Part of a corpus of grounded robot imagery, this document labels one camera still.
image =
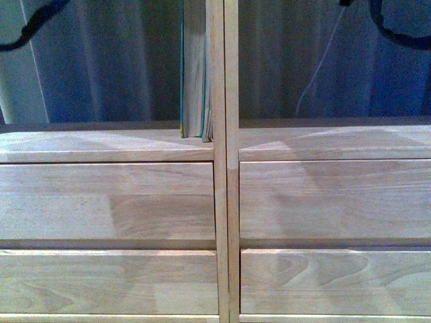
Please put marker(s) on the right lower wooden drawer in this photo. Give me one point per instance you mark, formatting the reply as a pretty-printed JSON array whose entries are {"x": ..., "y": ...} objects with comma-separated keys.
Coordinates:
[{"x": 335, "y": 282}]

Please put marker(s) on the right wooden shelf cabinet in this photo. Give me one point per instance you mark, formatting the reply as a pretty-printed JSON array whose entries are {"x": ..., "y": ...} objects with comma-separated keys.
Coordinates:
[{"x": 328, "y": 145}]

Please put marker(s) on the left lower wooden drawer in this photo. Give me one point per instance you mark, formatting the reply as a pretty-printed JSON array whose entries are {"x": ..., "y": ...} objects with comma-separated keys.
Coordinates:
[{"x": 109, "y": 282}]

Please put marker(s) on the left upper wooden drawer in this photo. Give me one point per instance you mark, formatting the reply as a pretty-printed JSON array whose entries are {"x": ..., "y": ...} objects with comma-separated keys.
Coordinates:
[{"x": 107, "y": 202}]

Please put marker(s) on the left wooden shelf cabinet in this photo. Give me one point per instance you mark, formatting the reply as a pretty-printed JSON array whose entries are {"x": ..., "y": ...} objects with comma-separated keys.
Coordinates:
[{"x": 127, "y": 142}]

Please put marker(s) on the wooden shelf cabinet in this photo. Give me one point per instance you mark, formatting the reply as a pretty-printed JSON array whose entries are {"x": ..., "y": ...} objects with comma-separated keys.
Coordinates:
[
  {"x": 127, "y": 142},
  {"x": 328, "y": 145}
]

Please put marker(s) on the teal cover book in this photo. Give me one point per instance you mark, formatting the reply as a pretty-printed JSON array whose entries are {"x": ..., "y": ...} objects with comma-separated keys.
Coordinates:
[{"x": 192, "y": 68}]

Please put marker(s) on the wooden drawer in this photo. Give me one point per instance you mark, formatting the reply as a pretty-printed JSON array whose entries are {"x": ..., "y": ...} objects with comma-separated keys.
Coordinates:
[
  {"x": 335, "y": 282},
  {"x": 326, "y": 200},
  {"x": 107, "y": 202},
  {"x": 109, "y": 282}
]

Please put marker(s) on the grey curtain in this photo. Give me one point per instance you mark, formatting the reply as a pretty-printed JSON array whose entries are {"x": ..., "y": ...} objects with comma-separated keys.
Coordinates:
[{"x": 115, "y": 61}]

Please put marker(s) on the right upper wooden drawer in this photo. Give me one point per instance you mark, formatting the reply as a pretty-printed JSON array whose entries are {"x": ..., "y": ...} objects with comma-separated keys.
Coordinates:
[{"x": 326, "y": 200}]

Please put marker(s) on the colourful thin book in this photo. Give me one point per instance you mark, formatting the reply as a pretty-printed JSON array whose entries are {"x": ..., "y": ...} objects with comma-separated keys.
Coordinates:
[{"x": 207, "y": 132}]

